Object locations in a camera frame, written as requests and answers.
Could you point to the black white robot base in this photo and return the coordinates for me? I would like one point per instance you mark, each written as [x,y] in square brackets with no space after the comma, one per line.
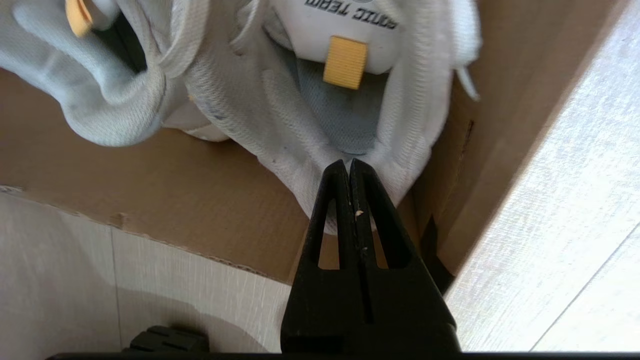
[170,340]

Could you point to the brown cardboard shoe box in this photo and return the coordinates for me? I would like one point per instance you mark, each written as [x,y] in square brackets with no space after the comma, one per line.
[175,200]

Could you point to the white sneaker orange insole print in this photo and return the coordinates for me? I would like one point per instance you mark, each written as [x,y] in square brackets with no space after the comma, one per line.
[100,100]

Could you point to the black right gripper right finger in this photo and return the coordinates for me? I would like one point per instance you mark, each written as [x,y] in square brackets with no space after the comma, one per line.
[405,300]

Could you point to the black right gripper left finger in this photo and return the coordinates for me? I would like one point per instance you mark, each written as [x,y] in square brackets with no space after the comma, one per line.
[325,295]

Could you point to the white sneaker black insole print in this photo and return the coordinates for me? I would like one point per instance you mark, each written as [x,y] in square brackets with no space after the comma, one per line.
[280,125]

